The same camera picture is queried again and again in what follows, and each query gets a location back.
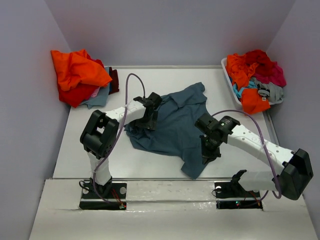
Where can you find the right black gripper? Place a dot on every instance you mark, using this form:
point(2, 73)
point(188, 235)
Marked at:
point(207, 156)

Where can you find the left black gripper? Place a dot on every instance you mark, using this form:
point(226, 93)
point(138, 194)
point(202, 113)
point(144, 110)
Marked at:
point(151, 125)

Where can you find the blue-grey t shirt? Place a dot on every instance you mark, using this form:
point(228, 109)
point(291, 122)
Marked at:
point(175, 133)

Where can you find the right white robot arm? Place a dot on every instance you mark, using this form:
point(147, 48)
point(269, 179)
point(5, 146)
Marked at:
point(290, 171)

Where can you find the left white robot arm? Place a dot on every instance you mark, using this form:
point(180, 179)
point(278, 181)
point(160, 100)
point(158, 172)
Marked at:
point(101, 133)

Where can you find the dark maroon folded t shirt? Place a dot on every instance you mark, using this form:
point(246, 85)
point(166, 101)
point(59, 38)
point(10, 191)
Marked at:
point(114, 84)

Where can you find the light blue folded t shirt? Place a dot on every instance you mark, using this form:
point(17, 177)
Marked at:
point(99, 100)

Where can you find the pink folded t shirt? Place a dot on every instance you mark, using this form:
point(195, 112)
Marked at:
point(95, 93)

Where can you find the red folded t shirt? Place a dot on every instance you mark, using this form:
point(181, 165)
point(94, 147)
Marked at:
point(74, 97)

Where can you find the white perforated plastic basket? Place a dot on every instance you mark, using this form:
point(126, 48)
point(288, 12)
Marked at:
point(237, 103)

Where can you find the orange folded t shirt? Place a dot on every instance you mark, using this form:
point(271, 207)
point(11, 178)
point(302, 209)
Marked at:
point(78, 67)

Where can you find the cyan crumpled t shirt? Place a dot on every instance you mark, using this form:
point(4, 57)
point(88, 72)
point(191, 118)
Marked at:
point(238, 92)

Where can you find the grey crumpled t shirt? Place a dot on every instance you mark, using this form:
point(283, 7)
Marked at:
point(270, 91)

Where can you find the orange crumpled t shirt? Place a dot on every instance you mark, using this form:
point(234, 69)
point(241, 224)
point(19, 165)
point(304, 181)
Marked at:
point(241, 74)

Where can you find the magenta crumpled t shirt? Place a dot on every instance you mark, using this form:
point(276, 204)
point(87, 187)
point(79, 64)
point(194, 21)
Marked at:
point(277, 77)

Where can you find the red crumpled t shirt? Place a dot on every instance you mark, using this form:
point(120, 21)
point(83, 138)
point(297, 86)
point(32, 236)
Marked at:
point(264, 64)

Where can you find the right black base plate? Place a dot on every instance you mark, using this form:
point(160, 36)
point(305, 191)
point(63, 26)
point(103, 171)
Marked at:
point(228, 198)

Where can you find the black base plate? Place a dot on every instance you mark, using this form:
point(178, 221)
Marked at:
point(114, 200)
point(228, 198)

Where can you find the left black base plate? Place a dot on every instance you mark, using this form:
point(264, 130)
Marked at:
point(114, 200)

